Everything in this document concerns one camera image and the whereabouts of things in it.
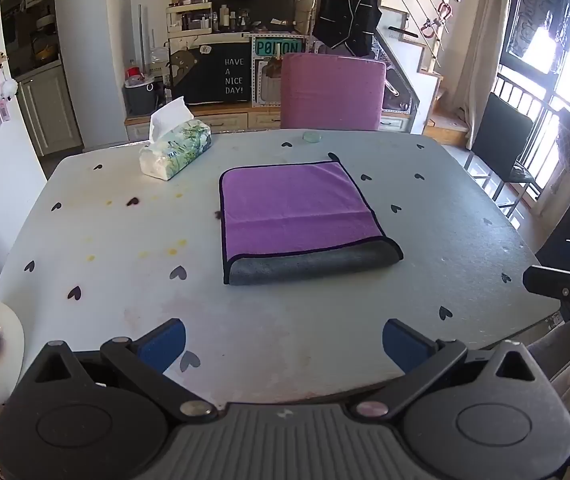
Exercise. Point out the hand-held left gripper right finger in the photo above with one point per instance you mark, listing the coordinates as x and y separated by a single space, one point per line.
405 345

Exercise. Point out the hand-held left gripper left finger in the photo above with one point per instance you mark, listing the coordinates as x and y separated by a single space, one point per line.
164 344

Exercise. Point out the cream floor cabinet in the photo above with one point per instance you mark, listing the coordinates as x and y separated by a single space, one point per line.
49 110

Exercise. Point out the white storage rack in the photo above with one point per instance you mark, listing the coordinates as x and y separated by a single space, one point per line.
190 20

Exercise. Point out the white staircase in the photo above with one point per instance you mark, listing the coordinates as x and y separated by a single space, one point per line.
427 85

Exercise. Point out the row of bottles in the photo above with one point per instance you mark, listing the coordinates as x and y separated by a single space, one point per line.
232 17

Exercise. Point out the pink upholstered chair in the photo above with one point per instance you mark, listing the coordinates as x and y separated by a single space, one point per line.
332 91

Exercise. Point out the purple and grey towel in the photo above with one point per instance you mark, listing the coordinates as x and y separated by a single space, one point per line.
295 205

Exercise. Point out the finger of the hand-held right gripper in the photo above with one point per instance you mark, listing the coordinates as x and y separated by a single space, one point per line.
555 280

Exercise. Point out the white plush toy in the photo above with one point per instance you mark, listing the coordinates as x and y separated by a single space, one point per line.
9 88

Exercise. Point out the black jacket with white trim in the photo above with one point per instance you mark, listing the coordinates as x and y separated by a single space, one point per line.
350 5

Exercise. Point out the green plate sign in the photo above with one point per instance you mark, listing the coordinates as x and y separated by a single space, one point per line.
278 47

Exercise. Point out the black letter board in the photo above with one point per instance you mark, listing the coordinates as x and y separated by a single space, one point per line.
215 75

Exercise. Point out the tissue pack with leaf print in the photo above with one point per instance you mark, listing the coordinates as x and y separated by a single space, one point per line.
181 151

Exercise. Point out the grey bucket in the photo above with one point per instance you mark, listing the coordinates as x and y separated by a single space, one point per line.
140 97

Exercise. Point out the black dining chair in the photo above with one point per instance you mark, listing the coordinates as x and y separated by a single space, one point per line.
502 135

